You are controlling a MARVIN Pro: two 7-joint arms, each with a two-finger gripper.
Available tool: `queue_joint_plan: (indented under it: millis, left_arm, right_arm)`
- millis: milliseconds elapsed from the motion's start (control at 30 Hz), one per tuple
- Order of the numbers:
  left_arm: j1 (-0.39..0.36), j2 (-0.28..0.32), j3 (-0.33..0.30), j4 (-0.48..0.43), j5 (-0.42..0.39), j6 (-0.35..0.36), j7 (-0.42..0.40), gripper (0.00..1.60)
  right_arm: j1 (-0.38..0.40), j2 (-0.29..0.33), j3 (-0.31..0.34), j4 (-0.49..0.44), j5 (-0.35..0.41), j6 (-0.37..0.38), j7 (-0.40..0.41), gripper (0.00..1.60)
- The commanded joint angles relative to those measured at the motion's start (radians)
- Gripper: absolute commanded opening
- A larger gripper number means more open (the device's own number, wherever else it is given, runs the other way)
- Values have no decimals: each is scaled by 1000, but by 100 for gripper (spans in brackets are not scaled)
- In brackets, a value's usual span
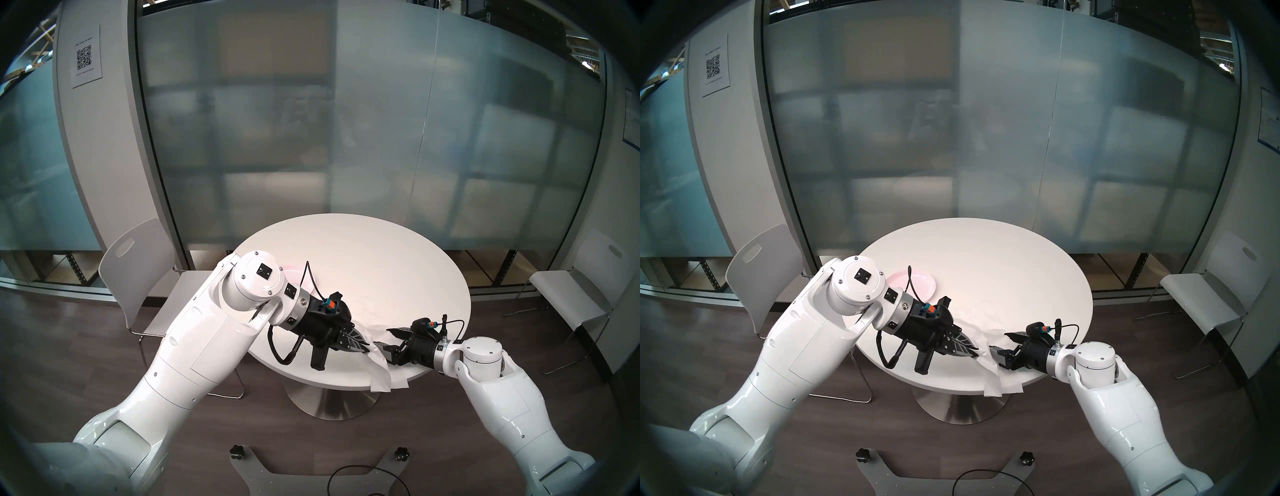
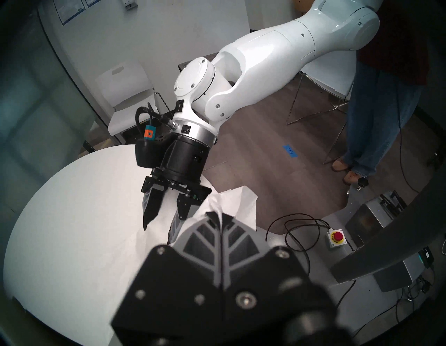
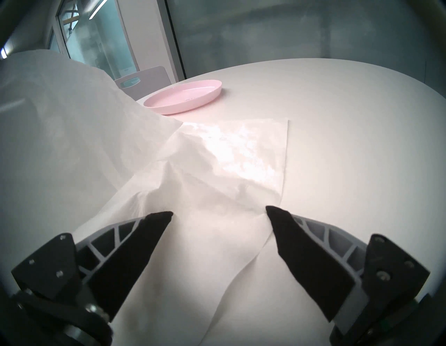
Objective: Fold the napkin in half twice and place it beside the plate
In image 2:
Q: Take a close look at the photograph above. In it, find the white chair with square handle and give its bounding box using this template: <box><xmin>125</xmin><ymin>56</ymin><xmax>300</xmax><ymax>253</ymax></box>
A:
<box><xmin>96</xmin><ymin>61</ymin><xmax>175</xmax><ymax>140</ymax></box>

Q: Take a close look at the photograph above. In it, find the silver electronics box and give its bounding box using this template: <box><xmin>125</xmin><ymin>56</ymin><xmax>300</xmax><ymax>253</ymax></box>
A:
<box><xmin>347</xmin><ymin>201</ymin><xmax>420</xmax><ymax>293</ymax></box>

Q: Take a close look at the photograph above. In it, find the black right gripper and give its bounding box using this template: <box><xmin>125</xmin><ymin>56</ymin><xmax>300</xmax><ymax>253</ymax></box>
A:
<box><xmin>141</xmin><ymin>134</ymin><xmax>213</xmax><ymax>245</ymax></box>

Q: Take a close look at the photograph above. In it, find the white wall notice blue border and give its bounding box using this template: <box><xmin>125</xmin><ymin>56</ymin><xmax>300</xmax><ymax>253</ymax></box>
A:
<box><xmin>54</xmin><ymin>0</ymin><xmax>86</xmax><ymax>25</ymax></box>

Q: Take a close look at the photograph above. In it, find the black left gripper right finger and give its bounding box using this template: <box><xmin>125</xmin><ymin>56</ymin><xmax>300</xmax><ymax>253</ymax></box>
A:
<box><xmin>221</xmin><ymin>213</ymin><xmax>269</xmax><ymax>290</ymax></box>

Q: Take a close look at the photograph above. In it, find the dark grey robot torso column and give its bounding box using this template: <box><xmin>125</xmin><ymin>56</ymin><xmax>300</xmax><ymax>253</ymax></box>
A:
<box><xmin>331</xmin><ymin>181</ymin><xmax>446</xmax><ymax>285</ymax></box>

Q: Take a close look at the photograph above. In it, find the red emergency stop button box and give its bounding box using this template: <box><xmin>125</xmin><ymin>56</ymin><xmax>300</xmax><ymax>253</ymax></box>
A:
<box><xmin>327</xmin><ymin>228</ymin><xmax>348</xmax><ymax>248</ymax></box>

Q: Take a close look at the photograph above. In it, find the white chair with metal legs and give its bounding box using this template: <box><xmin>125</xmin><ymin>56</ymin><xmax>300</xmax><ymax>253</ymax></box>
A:
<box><xmin>286</xmin><ymin>52</ymin><xmax>356</xmax><ymax>164</ymax></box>

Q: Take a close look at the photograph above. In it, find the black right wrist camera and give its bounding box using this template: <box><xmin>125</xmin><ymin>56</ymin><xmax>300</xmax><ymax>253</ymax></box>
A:
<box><xmin>134</xmin><ymin>138</ymin><xmax>171</xmax><ymax>168</ymax></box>

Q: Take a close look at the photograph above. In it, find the black floor cable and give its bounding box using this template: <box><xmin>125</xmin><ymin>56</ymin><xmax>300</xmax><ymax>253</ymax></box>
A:
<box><xmin>266</xmin><ymin>213</ymin><xmax>331</xmax><ymax>276</ymax></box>

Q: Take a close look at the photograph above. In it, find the white paper napkin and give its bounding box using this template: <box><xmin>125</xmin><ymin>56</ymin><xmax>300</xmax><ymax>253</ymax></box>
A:
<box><xmin>145</xmin><ymin>185</ymin><xmax>258</xmax><ymax>251</ymax></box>

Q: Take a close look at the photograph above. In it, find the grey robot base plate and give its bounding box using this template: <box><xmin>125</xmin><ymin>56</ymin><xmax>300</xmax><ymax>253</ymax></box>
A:
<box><xmin>258</xmin><ymin>190</ymin><xmax>405</xmax><ymax>346</ymax></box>

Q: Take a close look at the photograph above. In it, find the person in blue jeans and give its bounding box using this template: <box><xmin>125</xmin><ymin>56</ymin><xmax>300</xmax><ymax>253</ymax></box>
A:
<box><xmin>331</xmin><ymin>0</ymin><xmax>434</xmax><ymax>185</ymax></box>

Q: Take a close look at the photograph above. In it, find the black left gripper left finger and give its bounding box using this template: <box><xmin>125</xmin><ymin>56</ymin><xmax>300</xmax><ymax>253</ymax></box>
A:
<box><xmin>174</xmin><ymin>211</ymin><xmax>223</xmax><ymax>290</ymax></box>

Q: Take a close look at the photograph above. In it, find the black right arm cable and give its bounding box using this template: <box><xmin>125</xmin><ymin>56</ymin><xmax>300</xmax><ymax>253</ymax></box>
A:
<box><xmin>135</xmin><ymin>103</ymin><xmax>178</xmax><ymax>129</ymax></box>

